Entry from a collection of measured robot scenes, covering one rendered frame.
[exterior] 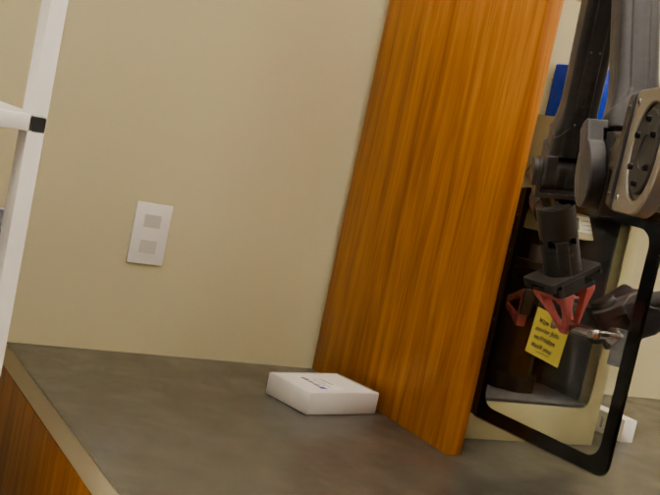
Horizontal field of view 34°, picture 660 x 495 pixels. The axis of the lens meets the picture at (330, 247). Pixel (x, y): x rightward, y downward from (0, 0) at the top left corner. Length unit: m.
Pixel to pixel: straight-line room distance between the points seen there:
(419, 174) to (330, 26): 0.37
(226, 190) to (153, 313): 0.27
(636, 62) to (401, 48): 0.88
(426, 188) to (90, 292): 0.64
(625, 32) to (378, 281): 0.88
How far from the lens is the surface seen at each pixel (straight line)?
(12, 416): 1.85
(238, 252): 2.08
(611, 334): 1.65
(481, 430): 1.92
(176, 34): 1.99
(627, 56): 1.25
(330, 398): 1.84
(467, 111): 1.84
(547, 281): 1.60
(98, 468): 1.41
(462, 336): 1.76
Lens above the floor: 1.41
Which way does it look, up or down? 6 degrees down
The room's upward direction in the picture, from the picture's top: 12 degrees clockwise
